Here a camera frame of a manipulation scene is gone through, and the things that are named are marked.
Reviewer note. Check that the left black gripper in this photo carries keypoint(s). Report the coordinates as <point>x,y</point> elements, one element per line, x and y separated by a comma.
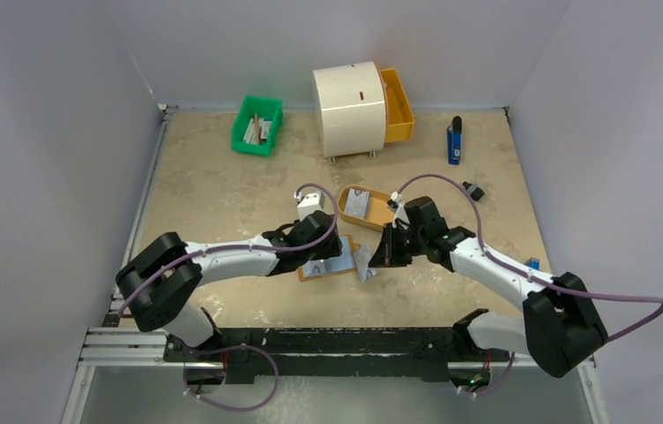
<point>330,248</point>

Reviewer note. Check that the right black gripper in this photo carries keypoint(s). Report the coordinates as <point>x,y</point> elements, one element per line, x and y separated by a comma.
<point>392,245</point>

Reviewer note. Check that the silver VIP card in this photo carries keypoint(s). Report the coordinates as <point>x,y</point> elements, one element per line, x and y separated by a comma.
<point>313,269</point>
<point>362,257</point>

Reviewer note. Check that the orange oval tray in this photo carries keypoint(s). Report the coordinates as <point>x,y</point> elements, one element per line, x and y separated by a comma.
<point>378,214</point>

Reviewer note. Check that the orange card holder wallet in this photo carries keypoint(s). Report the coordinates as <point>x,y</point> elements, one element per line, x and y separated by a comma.
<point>342,264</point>

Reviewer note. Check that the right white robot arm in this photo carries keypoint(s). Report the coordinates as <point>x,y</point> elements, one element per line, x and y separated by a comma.
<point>560,326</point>

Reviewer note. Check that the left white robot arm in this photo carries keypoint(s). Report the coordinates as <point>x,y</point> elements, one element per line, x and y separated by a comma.
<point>158,283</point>

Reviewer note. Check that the silver credit cards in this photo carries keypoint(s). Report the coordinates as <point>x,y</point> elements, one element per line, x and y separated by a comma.
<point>357,203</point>

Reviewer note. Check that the small black knob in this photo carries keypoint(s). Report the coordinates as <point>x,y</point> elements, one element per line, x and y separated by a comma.
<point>475,192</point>

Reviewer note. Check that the green plastic bin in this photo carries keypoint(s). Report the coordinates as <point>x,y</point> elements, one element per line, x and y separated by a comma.
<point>256,127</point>

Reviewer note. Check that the orange open drawer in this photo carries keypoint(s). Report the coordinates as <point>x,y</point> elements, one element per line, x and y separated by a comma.
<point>400,120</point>

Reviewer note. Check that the blue black marker pen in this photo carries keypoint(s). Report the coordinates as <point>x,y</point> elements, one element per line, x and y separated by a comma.
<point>454,140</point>

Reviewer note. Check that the cream round drawer cabinet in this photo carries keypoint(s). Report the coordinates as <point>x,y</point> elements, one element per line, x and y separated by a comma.
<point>351,109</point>

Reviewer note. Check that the small blue object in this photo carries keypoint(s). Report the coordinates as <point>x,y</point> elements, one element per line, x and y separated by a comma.
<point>533,263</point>

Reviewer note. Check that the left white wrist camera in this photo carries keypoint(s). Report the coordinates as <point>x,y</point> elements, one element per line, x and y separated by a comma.
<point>310,203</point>

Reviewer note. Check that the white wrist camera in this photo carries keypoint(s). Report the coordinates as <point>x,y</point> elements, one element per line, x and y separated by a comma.
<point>310,203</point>
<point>396,205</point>

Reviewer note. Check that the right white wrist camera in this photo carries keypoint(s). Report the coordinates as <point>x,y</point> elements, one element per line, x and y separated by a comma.
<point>396,205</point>

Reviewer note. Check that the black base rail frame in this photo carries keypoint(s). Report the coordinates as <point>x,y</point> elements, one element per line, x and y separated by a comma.
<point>431,354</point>

